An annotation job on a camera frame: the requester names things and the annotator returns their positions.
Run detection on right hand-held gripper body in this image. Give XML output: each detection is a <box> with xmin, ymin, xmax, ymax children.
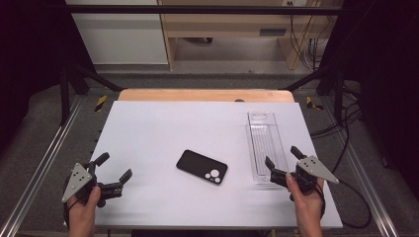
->
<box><xmin>270</xmin><ymin>155</ymin><xmax>340</xmax><ymax>196</ymax></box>

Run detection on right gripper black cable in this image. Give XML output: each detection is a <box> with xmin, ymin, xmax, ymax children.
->
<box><xmin>312</xmin><ymin>179</ymin><xmax>373</xmax><ymax>230</ymax></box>

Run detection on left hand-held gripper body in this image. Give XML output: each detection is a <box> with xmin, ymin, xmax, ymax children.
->
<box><xmin>61</xmin><ymin>162</ymin><xmax>125</xmax><ymax>208</ymax></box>

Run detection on wooden table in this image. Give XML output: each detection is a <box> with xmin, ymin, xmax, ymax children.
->
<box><xmin>118</xmin><ymin>88</ymin><xmax>295</xmax><ymax>103</ymax></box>

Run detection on dark curtain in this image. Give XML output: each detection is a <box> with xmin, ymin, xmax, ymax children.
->
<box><xmin>320</xmin><ymin>0</ymin><xmax>419</xmax><ymax>192</ymax></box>
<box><xmin>0</xmin><ymin>0</ymin><xmax>97</xmax><ymax>152</ymax></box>

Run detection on silver metal floor rail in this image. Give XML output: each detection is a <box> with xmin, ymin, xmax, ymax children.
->
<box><xmin>0</xmin><ymin>97</ymin><xmax>84</xmax><ymax>237</ymax></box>
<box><xmin>320</xmin><ymin>98</ymin><xmax>400</xmax><ymax>237</ymax></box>

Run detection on white cabinet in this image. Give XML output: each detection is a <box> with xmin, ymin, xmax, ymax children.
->
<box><xmin>65</xmin><ymin>0</ymin><xmax>169</xmax><ymax>65</ymax></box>

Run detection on person's left hand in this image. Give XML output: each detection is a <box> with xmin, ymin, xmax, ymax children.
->
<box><xmin>66</xmin><ymin>186</ymin><xmax>102</xmax><ymax>231</ymax></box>

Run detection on light wooden desk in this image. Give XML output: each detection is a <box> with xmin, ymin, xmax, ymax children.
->
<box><xmin>157</xmin><ymin>0</ymin><xmax>344</xmax><ymax>71</ymax></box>

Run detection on clear plastic packaging box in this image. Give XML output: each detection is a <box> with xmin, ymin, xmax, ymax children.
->
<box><xmin>245</xmin><ymin>111</ymin><xmax>291</xmax><ymax>186</ymax></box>

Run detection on grey desk label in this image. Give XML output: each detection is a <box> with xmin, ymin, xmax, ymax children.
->
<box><xmin>259</xmin><ymin>29</ymin><xmax>288</xmax><ymax>37</ymax></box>

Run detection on yellow black floor tape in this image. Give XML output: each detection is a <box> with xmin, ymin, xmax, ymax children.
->
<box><xmin>94</xmin><ymin>95</ymin><xmax>109</xmax><ymax>113</ymax></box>
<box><xmin>305</xmin><ymin>96</ymin><xmax>324</xmax><ymax>112</ymax></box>

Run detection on black floor cables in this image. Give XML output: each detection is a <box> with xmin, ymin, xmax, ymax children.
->
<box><xmin>309</xmin><ymin>83</ymin><xmax>364</xmax><ymax>174</ymax></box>

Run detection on hanging black cables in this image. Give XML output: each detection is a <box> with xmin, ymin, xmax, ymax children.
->
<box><xmin>289</xmin><ymin>14</ymin><xmax>332</xmax><ymax>72</ymax></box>

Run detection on person's right hand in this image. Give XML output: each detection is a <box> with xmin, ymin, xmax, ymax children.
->
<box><xmin>286</xmin><ymin>173</ymin><xmax>325</xmax><ymax>228</ymax></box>

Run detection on black horizontal frame bar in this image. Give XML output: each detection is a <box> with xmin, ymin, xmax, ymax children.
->
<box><xmin>62</xmin><ymin>4</ymin><xmax>344</xmax><ymax>16</ymax></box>

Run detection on black metal stand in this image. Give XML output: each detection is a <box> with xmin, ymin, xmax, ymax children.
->
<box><xmin>58</xmin><ymin>62</ymin><xmax>126</xmax><ymax>126</ymax></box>
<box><xmin>280</xmin><ymin>62</ymin><xmax>347</xmax><ymax>126</ymax></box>

